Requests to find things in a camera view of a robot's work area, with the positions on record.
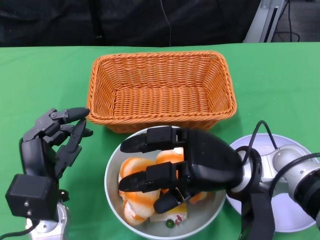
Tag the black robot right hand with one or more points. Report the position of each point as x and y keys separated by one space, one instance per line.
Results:
x=212 y=162

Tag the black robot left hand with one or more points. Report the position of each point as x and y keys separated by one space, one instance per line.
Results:
x=35 y=155

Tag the round orange striped bread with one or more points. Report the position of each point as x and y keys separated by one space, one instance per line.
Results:
x=167 y=156

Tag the grey-green bowl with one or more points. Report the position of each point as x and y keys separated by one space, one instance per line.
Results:
x=200 y=220

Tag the elongated orange striped bread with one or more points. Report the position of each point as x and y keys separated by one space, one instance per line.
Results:
x=140 y=210

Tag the silver black robot right arm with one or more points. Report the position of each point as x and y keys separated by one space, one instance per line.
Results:
x=287 y=160

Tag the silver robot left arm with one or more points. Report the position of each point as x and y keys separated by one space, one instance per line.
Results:
x=50 y=225

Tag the yellow cake slice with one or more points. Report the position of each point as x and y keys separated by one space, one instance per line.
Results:
x=172 y=215

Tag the orange wicker basket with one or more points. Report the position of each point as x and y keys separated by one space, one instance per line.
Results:
x=162 y=100

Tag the lavender plate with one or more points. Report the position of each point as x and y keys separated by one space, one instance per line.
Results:
x=287 y=207

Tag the green tablecloth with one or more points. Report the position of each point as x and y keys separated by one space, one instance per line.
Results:
x=87 y=200

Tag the grey metal stand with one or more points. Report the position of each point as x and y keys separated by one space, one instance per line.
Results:
x=260 y=25

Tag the black curtain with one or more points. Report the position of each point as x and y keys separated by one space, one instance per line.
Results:
x=125 y=20

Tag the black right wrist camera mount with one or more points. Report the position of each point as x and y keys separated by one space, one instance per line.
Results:
x=257 y=215

